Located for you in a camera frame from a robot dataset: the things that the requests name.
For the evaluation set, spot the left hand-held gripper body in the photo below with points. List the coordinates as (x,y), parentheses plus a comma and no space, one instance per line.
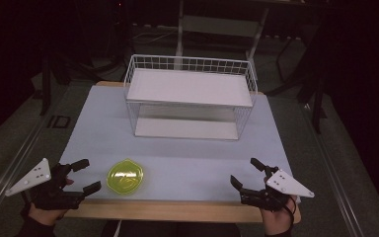
(56,199)

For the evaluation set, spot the grey metal stand frame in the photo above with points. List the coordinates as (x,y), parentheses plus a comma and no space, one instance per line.
(217,26)

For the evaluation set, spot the metal floor rail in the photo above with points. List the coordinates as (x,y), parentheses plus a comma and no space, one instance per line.
(332,171)
(10,168)

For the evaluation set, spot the person's left hand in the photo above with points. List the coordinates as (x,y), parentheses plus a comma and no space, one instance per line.
(46,217)

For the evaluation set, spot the black stand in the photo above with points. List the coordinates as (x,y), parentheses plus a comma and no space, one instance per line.
(317,105)

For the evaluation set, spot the person's right hand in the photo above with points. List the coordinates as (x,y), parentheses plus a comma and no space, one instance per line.
(278,222)

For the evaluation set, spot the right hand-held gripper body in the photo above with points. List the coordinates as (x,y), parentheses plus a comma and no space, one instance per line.
(269,199)

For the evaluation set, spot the yellow-green plate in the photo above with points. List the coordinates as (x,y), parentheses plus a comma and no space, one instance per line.
(125,177)

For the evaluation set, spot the black floor bracket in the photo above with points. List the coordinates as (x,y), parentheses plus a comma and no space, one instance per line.
(59,121)

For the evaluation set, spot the pale grey table mat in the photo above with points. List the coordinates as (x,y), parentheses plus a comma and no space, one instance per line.
(105,131)

